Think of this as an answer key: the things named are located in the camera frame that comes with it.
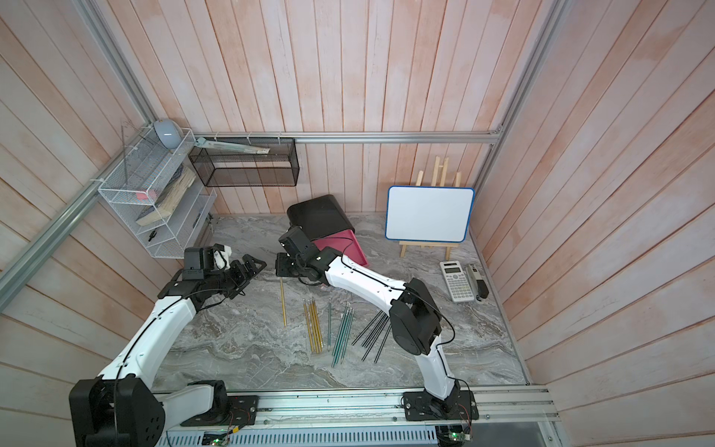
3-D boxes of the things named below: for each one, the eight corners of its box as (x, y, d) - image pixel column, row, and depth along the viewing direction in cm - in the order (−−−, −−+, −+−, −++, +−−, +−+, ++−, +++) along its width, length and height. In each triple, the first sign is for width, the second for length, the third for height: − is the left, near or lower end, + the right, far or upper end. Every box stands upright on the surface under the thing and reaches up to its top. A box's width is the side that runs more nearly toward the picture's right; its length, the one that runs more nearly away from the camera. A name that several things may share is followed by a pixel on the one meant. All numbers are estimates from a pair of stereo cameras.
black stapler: (476, 301, 96) (481, 295, 92) (465, 269, 105) (470, 261, 101) (485, 301, 96) (491, 295, 92) (474, 269, 105) (479, 261, 101)
